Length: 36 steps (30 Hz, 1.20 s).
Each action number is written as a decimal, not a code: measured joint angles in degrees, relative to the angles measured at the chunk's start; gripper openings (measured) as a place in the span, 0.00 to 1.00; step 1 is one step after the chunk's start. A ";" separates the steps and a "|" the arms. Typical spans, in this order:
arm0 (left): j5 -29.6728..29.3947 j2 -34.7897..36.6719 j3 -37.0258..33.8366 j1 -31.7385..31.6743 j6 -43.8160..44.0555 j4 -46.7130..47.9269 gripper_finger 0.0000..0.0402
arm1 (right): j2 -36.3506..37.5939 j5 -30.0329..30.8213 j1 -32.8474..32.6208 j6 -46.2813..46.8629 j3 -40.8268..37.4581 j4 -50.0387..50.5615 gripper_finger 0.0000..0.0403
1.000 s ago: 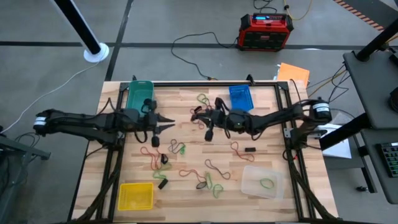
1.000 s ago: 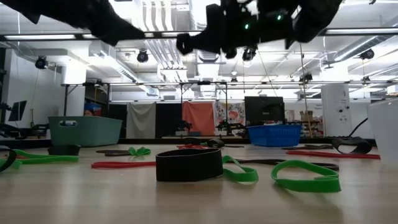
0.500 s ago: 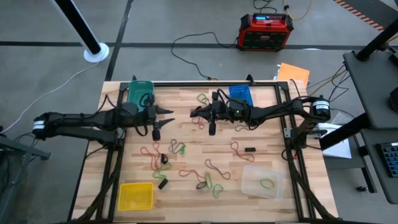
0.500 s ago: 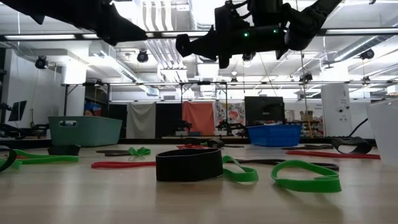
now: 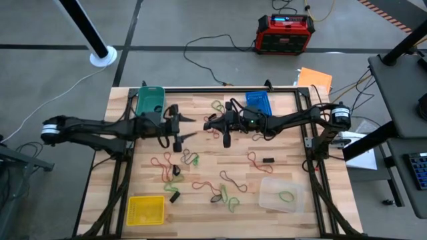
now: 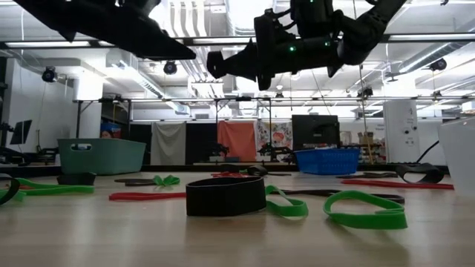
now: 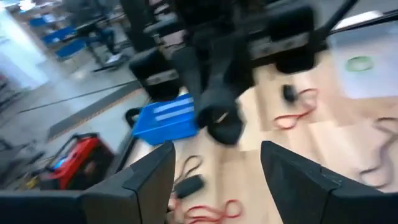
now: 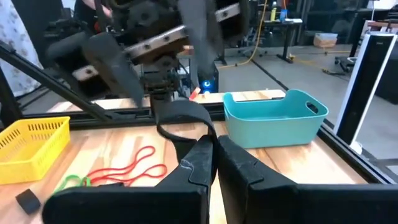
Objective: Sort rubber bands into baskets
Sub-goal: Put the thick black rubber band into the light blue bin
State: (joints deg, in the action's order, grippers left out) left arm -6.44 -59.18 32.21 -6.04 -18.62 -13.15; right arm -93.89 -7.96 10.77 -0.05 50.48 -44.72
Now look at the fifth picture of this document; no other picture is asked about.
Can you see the grey metal stand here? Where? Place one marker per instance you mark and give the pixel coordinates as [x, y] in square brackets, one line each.
[20, 160]

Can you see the white paper sheet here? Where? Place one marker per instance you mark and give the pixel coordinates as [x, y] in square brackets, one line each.
[365, 160]

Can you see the grey keyboard desk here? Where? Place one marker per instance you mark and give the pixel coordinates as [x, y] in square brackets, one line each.
[398, 173]

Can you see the orange paper sheet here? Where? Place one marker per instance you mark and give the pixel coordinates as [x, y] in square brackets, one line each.
[315, 80]

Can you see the black slanted beam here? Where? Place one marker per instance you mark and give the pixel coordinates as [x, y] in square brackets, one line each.
[370, 141]

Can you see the black keyboard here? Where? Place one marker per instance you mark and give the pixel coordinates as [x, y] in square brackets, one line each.
[420, 170]

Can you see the blue plastic basket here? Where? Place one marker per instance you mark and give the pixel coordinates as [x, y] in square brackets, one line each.
[257, 100]

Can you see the yellow plastic basket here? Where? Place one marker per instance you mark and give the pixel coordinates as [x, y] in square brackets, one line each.
[145, 210]

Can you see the black table clamp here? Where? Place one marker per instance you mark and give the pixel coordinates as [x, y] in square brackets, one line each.
[268, 84]
[144, 84]

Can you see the black floor pole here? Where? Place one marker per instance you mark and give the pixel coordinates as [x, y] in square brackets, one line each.
[83, 28]

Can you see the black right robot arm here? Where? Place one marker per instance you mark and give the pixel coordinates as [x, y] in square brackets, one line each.
[300, 118]

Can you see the red black power station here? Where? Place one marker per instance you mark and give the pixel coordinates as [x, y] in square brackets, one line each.
[283, 36]

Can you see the teal plastic basket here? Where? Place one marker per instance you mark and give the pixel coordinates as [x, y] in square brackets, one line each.
[146, 100]

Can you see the red rubber band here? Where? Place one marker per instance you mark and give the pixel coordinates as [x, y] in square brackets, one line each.
[153, 163]
[200, 182]
[216, 135]
[258, 165]

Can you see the white round pole base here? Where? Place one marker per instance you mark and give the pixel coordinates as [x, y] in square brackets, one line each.
[110, 61]

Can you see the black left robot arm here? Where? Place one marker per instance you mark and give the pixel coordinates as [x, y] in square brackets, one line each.
[86, 128]

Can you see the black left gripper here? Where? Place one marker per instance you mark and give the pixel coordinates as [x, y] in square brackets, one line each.
[150, 126]

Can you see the black round desk object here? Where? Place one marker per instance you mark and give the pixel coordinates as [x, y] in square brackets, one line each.
[423, 110]

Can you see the black desk pole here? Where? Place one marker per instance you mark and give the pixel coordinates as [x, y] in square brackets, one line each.
[403, 43]

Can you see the clear plastic container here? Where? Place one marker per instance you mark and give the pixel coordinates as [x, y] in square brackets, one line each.
[267, 186]

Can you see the small black floor object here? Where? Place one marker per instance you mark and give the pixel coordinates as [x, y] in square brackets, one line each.
[387, 202]

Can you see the black wide rubber band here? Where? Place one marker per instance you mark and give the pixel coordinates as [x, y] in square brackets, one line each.
[268, 160]
[175, 170]
[211, 199]
[212, 117]
[174, 197]
[155, 109]

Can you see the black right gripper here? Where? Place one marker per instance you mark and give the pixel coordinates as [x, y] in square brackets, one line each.
[240, 121]

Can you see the silver metal bracket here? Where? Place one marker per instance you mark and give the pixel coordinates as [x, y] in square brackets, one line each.
[308, 142]

